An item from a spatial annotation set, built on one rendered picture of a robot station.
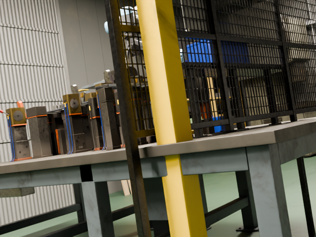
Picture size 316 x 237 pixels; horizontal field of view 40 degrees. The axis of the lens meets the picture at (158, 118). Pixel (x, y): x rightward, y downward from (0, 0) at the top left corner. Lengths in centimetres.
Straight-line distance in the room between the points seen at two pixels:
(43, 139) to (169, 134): 146
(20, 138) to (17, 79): 238
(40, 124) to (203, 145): 163
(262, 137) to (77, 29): 523
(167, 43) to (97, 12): 524
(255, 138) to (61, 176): 95
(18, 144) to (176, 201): 172
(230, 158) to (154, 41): 51
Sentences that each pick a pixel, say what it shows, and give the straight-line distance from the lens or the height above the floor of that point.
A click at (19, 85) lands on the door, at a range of 546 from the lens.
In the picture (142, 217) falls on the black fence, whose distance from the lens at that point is 158.
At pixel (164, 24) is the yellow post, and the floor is 113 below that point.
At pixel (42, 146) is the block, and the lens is 290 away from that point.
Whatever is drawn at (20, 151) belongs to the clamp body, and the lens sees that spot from 312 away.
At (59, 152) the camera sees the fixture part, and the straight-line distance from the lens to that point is 300.
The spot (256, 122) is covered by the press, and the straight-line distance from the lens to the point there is 804.
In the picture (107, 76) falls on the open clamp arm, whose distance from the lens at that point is 236.
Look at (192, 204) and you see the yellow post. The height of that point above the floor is 47.
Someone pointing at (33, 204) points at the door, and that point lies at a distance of 541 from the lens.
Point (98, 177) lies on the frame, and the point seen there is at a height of 60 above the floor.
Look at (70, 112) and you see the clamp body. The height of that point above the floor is 94.
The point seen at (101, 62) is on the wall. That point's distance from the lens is 661.
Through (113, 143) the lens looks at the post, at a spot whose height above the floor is 73.
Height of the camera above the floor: 74
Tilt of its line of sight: 2 degrees up
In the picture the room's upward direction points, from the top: 8 degrees counter-clockwise
